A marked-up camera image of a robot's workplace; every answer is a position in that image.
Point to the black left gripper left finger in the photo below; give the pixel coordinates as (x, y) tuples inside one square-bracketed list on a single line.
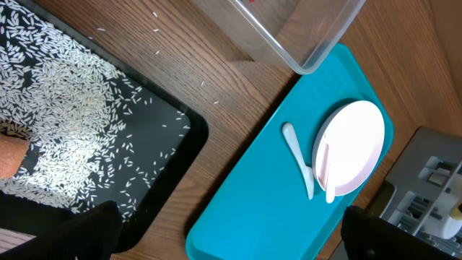
[(92, 235)]

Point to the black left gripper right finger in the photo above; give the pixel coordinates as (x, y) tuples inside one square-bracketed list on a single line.
[(366, 236)]

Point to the white paper cup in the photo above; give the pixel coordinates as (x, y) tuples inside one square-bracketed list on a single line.
[(445, 228)]

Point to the white round plate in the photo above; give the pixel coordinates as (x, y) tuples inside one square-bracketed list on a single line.
[(356, 132)]

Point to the orange food cube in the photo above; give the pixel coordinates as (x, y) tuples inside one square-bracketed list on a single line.
[(12, 153)]

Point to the grey dishwasher rack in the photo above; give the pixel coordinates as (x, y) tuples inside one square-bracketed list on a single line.
[(424, 181)]

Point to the grey plastic knife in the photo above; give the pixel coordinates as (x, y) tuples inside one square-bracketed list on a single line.
[(289, 134)]

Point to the black rice tray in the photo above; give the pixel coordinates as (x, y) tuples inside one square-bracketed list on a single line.
[(97, 130)]

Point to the teal plastic tray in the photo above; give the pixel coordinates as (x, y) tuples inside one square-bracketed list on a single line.
[(262, 210)]

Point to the clear plastic bin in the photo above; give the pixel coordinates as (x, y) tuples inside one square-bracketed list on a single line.
[(298, 34)]

